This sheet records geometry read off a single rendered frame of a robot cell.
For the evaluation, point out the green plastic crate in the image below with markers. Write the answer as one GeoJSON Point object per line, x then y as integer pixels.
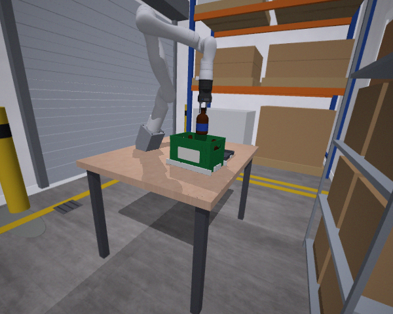
{"type": "Point", "coordinates": [199, 152]}

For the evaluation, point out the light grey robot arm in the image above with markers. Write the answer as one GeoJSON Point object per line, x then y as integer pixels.
{"type": "Point", "coordinates": [152, 29]}

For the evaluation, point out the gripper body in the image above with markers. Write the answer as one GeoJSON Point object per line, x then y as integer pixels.
{"type": "Point", "coordinates": [205, 85]}

